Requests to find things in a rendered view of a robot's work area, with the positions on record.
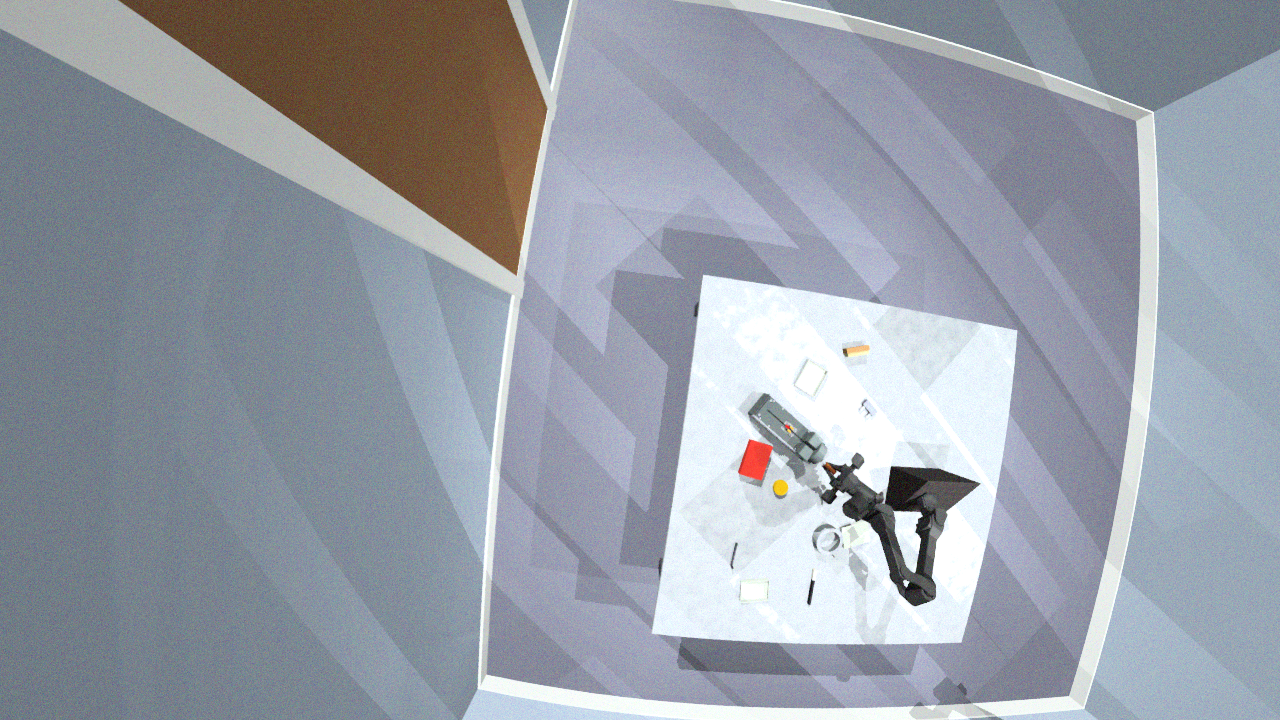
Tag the grey cylinder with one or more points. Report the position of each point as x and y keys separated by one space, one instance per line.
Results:
x=831 y=548

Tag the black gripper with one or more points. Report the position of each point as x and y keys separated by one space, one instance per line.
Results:
x=829 y=494

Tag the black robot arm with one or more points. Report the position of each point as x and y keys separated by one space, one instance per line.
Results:
x=867 y=505

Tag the red rectangular block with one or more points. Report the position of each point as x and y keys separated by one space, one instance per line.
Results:
x=755 y=459

